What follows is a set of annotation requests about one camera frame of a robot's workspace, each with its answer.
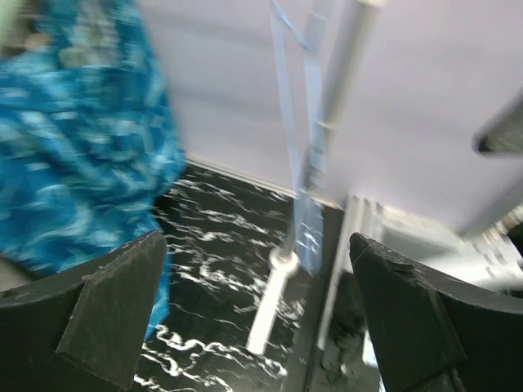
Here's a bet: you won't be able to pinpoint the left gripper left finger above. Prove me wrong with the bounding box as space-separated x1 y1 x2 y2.
1 230 167 391

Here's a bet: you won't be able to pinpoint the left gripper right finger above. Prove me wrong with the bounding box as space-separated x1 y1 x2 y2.
350 233 522 391

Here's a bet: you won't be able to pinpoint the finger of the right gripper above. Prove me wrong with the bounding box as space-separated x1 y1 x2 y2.
473 91 522 155

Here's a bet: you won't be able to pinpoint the blue patterned shorts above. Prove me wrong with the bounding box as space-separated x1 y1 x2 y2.
0 0 187 340

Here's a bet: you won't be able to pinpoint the light blue wire hanger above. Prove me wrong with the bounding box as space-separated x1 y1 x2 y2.
270 1 329 274

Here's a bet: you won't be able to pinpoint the white clothes rack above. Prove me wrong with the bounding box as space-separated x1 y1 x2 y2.
246 1 384 355

